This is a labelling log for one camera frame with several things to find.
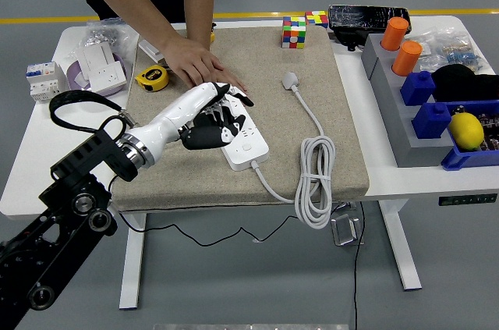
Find person's left hand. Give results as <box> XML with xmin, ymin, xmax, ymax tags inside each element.
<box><xmin>216</xmin><ymin>70</ymin><xmax>249</xmax><ymax>97</ymax></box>

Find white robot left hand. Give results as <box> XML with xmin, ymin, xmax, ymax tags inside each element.
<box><xmin>126</xmin><ymin>80</ymin><xmax>255</xmax><ymax>163</ymax></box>

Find person's right hand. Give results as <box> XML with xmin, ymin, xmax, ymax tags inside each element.
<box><xmin>161</xmin><ymin>35</ymin><xmax>226</xmax><ymax>89</ymax></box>

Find black plug adapter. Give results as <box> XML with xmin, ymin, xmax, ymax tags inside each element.
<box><xmin>193</xmin><ymin>109</ymin><xmax>237</xmax><ymax>140</ymax></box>

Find white power strip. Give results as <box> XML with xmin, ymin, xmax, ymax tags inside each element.
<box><xmin>221</xmin><ymin>94</ymin><xmax>270</xmax><ymax>172</ymax></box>

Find thin black adapter cord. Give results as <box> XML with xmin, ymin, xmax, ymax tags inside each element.
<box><xmin>108</xmin><ymin>173</ymin><xmax>300</xmax><ymax>248</ymax></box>

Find yellow tape measure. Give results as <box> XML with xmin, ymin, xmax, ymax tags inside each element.
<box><xmin>135</xmin><ymin>64</ymin><xmax>172</xmax><ymax>93</ymax></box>

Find grey-brown mat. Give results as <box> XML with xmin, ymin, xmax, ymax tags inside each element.
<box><xmin>112</xmin><ymin>26</ymin><xmax>370</xmax><ymax>212</ymax></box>

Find large Rubik's cube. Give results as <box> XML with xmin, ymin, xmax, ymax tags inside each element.
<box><xmin>281</xmin><ymin>16</ymin><xmax>308</xmax><ymax>50</ymax></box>

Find clear bag of metal parts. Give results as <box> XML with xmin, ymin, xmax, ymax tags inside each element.
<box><xmin>84</xmin><ymin>17</ymin><xmax>140</xmax><ymax>52</ymax></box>

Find small Rubik's cube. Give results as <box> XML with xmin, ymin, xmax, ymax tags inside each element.
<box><xmin>304</xmin><ymin>10</ymin><xmax>330</xmax><ymax>30</ymax></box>

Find purple bowl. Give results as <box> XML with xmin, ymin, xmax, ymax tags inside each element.
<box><xmin>65</xmin><ymin>51</ymin><xmax>132</xmax><ymax>98</ymax></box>

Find white circuit breaker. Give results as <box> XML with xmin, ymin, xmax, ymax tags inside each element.
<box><xmin>26</xmin><ymin>61</ymin><xmax>65</xmax><ymax>104</ymax></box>

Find black wrapped box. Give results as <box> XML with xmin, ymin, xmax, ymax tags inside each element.
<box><xmin>327</xmin><ymin>4</ymin><xmax>412</xmax><ymax>52</ymax></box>

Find white table leg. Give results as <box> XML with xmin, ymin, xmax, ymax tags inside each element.
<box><xmin>380</xmin><ymin>200</ymin><xmax>423</xmax><ymax>292</ymax></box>
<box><xmin>119</xmin><ymin>212</ymin><xmax>147</xmax><ymax>310</ymax></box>

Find grey stepped block holder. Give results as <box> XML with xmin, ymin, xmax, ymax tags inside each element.
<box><xmin>360</xmin><ymin>33</ymin><xmax>463</xmax><ymax>169</ymax></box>

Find orange cylinder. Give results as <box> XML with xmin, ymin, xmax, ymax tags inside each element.
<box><xmin>391</xmin><ymin>41</ymin><xmax>423</xmax><ymax>77</ymax></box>
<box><xmin>380</xmin><ymin>16</ymin><xmax>410</xmax><ymax>52</ymax></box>

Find blue block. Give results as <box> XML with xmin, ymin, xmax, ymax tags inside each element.
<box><xmin>412</xmin><ymin>102</ymin><xmax>453</xmax><ymax>140</ymax></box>
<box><xmin>400</xmin><ymin>70</ymin><xmax>437</xmax><ymax>107</ymax></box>

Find clear bag of components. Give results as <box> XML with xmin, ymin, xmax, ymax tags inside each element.
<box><xmin>409</xmin><ymin>29</ymin><xmax>487</xmax><ymax>76</ymax></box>

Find black cloth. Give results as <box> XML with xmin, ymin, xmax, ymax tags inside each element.
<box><xmin>430</xmin><ymin>63</ymin><xmax>499</xmax><ymax>104</ymax></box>

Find yellow lemon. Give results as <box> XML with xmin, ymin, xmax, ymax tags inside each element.
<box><xmin>448</xmin><ymin>112</ymin><xmax>486</xmax><ymax>151</ymax></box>

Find blue plastic bin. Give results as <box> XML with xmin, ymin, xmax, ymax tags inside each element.
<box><xmin>441</xmin><ymin>99</ymin><xmax>499</xmax><ymax>172</ymax></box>

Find dark circuit boards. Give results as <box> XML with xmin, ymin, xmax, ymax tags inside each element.
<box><xmin>451</xmin><ymin>104</ymin><xmax>499</xmax><ymax>152</ymax></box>

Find black table control panel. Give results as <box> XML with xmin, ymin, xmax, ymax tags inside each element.
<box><xmin>438</xmin><ymin>193</ymin><xmax>498</xmax><ymax>207</ymax></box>

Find white square wall switch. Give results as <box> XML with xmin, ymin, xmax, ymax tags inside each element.
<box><xmin>138</xmin><ymin>37</ymin><xmax>168</xmax><ymax>62</ymax></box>

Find white power strip cord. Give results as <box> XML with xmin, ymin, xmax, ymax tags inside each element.
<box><xmin>249</xmin><ymin>71</ymin><xmax>337</xmax><ymax>230</ymax></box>

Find white wall socket panel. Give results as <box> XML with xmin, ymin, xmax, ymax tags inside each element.
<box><xmin>88</xmin><ymin>63</ymin><xmax>129</xmax><ymax>94</ymax></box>

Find white switch panel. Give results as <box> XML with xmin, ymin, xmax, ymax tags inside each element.
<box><xmin>75</xmin><ymin>41</ymin><xmax>115</xmax><ymax>73</ymax></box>

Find clear acrylic bracket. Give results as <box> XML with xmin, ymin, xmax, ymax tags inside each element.
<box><xmin>330</xmin><ymin>212</ymin><xmax>366</xmax><ymax>248</ymax></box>

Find black table power cable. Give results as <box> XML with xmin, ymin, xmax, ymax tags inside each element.
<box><xmin>352</xmin><ymin>201</ymin><xmax>366</xmax><ymax>330</ymax></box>

